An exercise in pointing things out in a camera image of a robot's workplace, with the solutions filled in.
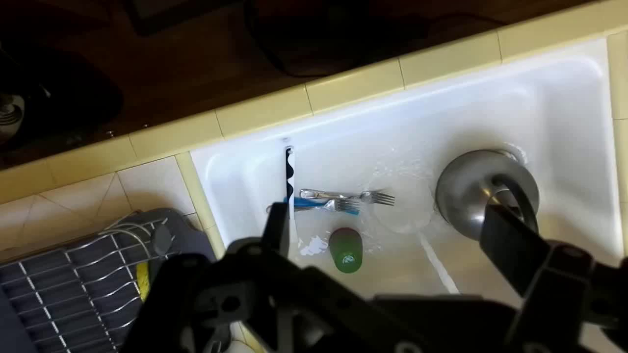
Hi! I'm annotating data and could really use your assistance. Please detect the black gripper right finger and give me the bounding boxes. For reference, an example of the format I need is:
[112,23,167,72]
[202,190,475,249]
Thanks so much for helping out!
[479,206,550,296]

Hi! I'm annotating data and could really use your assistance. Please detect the blue handled utensil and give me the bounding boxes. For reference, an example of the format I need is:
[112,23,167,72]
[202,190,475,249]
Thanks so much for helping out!
[295,198,359,216]

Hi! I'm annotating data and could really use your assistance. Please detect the steel kettle with black handle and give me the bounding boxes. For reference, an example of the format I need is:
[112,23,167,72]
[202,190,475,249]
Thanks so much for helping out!
[434,149,540,239]

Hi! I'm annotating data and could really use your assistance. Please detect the wire dish drying rack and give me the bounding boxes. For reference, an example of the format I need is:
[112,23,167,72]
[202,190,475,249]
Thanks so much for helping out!
[0,217,173,353]

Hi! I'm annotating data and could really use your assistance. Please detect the yellow green sponge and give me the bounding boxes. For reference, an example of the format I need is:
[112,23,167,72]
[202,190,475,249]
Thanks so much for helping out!
[136,263,151,302]

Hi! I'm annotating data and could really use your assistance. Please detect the white kitchen sink basin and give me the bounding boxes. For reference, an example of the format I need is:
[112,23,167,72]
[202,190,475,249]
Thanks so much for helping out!
[192,39,624,304]

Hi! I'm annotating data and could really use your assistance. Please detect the silver fork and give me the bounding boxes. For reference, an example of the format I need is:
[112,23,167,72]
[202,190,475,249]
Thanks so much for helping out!
[298,188,395,206]

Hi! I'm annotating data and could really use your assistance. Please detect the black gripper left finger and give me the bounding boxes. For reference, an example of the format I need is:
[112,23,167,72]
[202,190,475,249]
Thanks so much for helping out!
[261,202,291,257]

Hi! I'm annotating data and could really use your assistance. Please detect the green plastic cup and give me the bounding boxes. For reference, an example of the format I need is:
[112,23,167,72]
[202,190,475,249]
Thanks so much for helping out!
[328,227,363,272]

